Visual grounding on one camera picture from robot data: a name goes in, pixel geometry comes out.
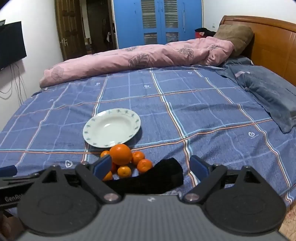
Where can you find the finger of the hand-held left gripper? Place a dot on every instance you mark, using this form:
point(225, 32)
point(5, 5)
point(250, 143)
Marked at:
point(8, 171)

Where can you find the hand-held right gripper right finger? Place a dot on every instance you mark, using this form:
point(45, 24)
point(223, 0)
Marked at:
point(199, 168)

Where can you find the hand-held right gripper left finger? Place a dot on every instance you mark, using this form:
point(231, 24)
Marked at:
point(102, 167)

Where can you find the small mandarin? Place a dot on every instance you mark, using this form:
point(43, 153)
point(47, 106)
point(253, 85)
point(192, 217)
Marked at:
point(145, 166)
point(104, 153)
point(138, 157)
point(108, 176)
point(124, 172)

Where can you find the large orange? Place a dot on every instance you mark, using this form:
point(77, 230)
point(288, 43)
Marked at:
point(120, 154)

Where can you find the white floral-rim plate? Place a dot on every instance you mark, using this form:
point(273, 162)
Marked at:
point(108, 129)

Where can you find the black cloth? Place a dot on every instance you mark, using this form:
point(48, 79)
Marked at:
point(161, 176)

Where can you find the blue plaid bed sheet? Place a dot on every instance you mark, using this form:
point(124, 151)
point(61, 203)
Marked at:
point(208, 115)

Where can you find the blue grey pillow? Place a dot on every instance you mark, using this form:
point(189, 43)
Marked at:
point(266, 90)

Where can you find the pink floral duvet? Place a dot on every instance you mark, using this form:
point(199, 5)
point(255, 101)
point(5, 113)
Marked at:
point(138, 58)

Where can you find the brown pillow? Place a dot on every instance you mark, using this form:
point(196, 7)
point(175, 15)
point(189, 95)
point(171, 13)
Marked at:
point(233, 38)

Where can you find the black and red bundle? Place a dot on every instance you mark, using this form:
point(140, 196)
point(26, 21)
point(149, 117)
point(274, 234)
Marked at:
point(203, 32)

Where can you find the brown wooden door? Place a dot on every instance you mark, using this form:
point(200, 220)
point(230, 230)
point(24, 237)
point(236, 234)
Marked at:
point(69, 30)

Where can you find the wooden headboard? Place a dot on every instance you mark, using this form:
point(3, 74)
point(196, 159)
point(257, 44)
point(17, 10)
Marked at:
point(272, 41)

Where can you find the blue wardrobe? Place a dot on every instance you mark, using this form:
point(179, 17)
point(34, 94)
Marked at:
point(157, 23)

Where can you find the black wall television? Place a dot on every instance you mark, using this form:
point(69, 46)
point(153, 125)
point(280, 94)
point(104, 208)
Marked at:
point(11, 44)

